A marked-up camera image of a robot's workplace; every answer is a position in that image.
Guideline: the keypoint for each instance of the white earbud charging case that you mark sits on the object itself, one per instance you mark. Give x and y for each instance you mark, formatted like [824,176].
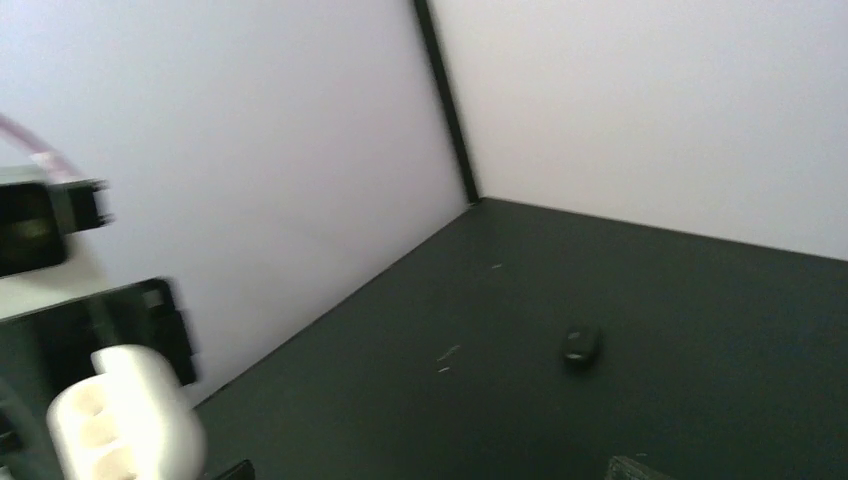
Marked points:
[130,420]

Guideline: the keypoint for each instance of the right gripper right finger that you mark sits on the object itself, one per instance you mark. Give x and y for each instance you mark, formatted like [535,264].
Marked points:
[626,468]

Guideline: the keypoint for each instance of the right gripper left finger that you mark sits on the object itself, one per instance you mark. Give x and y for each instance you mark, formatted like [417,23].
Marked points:
[242,470]

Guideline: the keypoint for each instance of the black frame post left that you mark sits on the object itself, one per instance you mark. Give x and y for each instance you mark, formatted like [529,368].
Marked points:
[426,21]

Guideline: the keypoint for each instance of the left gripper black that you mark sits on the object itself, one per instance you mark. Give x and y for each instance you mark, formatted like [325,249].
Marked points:
[48,350]

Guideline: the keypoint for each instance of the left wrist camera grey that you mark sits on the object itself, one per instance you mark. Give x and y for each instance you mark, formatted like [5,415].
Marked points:
[39,216]

